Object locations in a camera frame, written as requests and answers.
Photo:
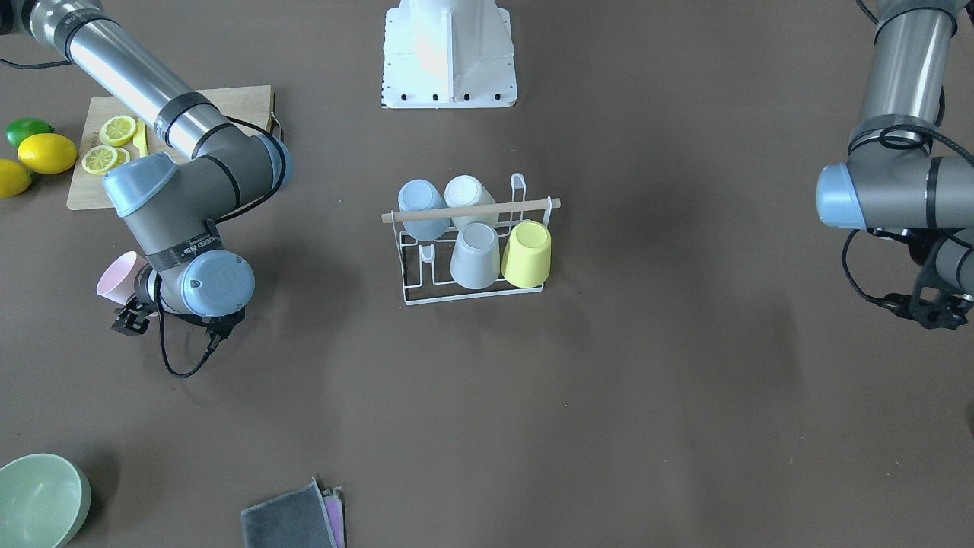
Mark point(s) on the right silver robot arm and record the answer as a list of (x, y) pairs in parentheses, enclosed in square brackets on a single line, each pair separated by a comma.
[(172, 209)]

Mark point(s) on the white wire cup rack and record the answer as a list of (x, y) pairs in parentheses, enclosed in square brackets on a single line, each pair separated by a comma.
[(425, 265)]

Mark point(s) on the white plastic cup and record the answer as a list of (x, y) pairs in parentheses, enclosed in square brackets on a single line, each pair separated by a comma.
[(467, 191)]

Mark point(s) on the green lime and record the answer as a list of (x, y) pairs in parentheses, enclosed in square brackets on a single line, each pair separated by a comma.
[(23, 128)]

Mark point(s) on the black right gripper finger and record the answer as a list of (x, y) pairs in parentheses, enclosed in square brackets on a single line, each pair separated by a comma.
[(132, 319)]

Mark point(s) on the green ceramic bowl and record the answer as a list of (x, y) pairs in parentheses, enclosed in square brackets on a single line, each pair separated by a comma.
[(45, 499)]

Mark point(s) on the pink plastic cup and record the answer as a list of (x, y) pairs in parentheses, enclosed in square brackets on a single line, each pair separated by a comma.
[(117, 283)]

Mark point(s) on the light blue plastic cup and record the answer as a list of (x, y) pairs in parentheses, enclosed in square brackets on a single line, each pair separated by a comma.
[(421, 195)]

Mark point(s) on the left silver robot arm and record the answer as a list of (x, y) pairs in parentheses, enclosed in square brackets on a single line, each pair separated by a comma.
[(903, 179)]

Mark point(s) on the grey folded cloth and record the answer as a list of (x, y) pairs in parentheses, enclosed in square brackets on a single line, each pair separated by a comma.
[(307, 517)]

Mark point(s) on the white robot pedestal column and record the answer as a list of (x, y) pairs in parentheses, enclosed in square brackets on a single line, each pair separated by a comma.
[(448, 55)]

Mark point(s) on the grey plastic cup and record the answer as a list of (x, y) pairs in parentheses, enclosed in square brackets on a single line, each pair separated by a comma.
[(475, 261)]

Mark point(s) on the lemon slice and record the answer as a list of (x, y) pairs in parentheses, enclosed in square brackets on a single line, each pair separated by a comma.
[(100, 159), (118, 131)]

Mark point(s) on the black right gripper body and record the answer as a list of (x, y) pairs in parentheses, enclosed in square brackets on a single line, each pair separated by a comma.
[(142, 288)]

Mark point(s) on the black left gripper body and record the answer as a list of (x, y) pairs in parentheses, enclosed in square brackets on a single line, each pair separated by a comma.
[(919, 250)]

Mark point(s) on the yellow plastic cup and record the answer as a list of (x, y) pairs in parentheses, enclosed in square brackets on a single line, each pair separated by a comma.
[(527, 258)]

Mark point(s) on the yellow lemon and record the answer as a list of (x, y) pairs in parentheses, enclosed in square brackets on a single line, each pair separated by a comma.
[(14, 178), (47, 153)]

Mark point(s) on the wooden cutting board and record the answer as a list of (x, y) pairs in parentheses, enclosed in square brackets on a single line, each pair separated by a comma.
[(253, 104)]

